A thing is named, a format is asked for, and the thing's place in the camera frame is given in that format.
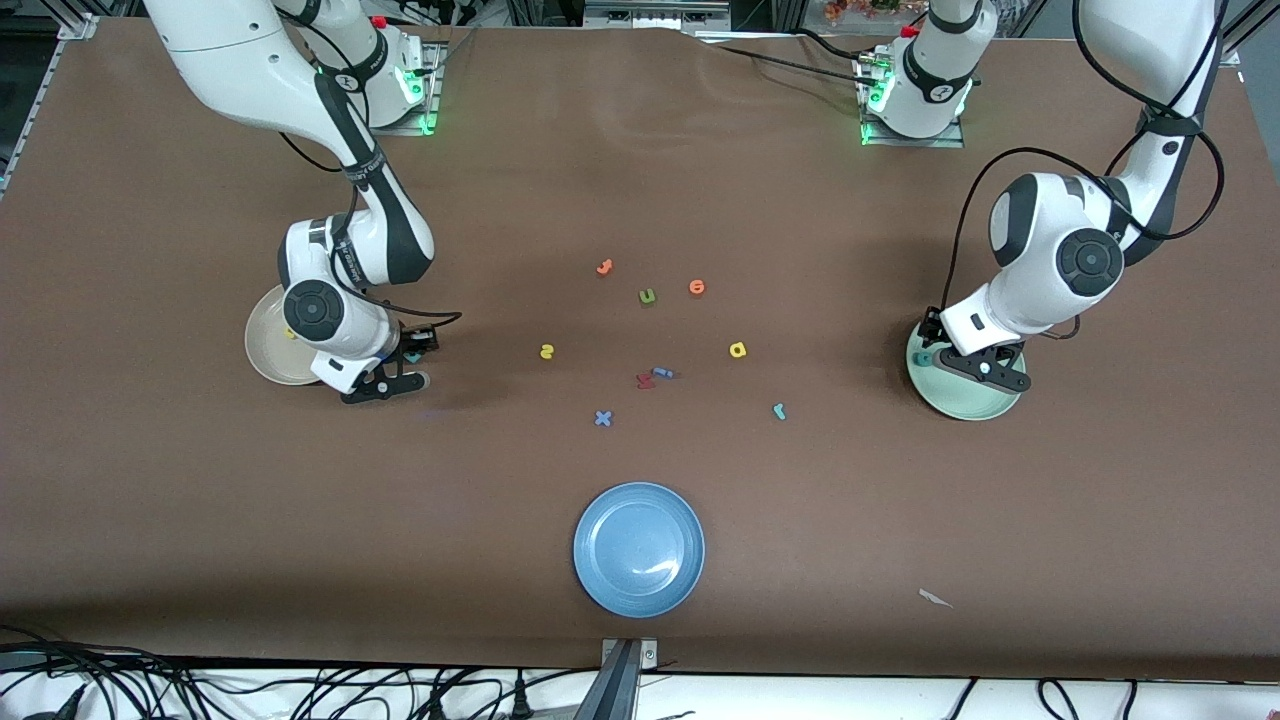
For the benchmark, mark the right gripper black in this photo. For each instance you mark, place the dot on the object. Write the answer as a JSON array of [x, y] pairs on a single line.
[[410, 343]]

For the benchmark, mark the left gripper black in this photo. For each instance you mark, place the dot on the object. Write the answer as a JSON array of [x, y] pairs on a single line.
[[931, 329]]

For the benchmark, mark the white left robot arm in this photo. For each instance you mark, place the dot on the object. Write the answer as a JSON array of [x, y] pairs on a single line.
[[1060, 260]]

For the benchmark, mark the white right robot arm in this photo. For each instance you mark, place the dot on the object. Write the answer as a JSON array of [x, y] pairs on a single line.
[[230, 60]]

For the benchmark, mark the pale green plate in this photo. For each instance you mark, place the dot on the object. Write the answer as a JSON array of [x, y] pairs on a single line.
[[965, 403]]

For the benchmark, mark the beige brown plate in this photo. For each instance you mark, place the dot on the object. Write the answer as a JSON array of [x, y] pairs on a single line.
[[262, 345]]

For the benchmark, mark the white paper scrap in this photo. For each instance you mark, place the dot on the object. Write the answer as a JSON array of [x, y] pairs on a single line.
[[934, 597]]

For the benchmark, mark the brown table cover sheet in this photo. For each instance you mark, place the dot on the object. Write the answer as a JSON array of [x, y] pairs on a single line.
[[640, 200]]

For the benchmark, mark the blue plate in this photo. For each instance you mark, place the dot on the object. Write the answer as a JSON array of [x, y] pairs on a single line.
[[640, 550]]

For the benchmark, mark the orange decorative objects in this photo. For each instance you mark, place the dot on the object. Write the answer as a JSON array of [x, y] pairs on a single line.
[[850, 10]]

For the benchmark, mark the grey metal box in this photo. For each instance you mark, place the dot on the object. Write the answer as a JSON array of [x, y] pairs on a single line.
[[655, 15]]

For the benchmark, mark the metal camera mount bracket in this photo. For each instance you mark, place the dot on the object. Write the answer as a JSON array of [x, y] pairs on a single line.
[[628, 655]]

